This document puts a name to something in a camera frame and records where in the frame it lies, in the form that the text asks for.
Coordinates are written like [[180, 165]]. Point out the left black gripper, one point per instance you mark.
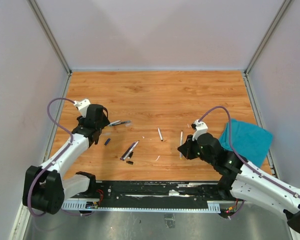
[[105, 122]]

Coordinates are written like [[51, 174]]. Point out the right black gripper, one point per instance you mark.
[[186, 148]]

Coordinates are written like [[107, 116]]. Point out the white marker yellow end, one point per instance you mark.
[[181, 142]]

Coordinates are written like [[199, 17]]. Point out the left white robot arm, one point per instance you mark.
[[44, 187]]

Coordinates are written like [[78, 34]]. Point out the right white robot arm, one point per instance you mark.
[[243, 180]]

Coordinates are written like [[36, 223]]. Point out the white pen dark barrel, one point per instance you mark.
[[118, 122]]

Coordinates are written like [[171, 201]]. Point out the white pen black end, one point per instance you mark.
[[160, 134]]

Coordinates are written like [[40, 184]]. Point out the dark purple pen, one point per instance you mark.
[[125, 153]]

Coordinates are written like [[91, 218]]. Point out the white pen black tip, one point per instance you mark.
[[136, 143]]

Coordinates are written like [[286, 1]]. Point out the small black pen cap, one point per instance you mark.
[[130, 162]]

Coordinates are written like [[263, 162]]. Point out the teal cloth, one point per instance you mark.
[[249, 140]]

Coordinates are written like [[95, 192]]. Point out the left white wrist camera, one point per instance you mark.
[[82, 106]]

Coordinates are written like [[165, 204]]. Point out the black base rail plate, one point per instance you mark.
[[152, 190]]

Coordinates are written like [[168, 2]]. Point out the grey slotted cable duct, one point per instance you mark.
[[164, 205]]

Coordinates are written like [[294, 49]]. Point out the left aluminium frame post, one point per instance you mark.
[[33, 4]]

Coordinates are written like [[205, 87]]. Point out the aluminium frame post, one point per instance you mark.
[[283, 9], [33, 4]]

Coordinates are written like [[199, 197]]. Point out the right aluminium frame post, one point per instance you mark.
[[283, 9]]

